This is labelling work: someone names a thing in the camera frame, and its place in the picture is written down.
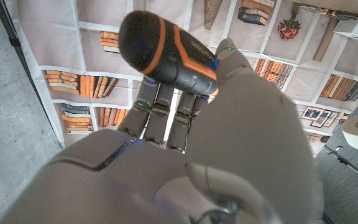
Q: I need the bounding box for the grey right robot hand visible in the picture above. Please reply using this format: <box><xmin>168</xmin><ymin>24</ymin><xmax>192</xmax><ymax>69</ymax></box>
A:
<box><xmin>0</xmin><ymin>37</ymin><xmax>326</xmax><ymax>224</ymax></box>

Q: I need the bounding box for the black orange screwdriver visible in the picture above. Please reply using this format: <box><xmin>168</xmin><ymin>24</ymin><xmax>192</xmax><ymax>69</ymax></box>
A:
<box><xmin>117</xmin><ymin>10</ymin><xmax>219</xmax><ymax>96</ymax></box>

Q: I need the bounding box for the white power strip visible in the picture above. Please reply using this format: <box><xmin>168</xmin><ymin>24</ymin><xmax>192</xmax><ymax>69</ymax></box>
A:
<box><xmin>333</xmin><ymin>19</ymin><xmax>358</xmax><ymax>42</ymax></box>

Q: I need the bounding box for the printed bookshelf backdrop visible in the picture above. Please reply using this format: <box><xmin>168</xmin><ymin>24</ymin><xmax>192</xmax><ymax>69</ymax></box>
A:
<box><xmin>3</xmin><ymin>0</ymin><xmax>358</xmax><ymax>156</ymax></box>

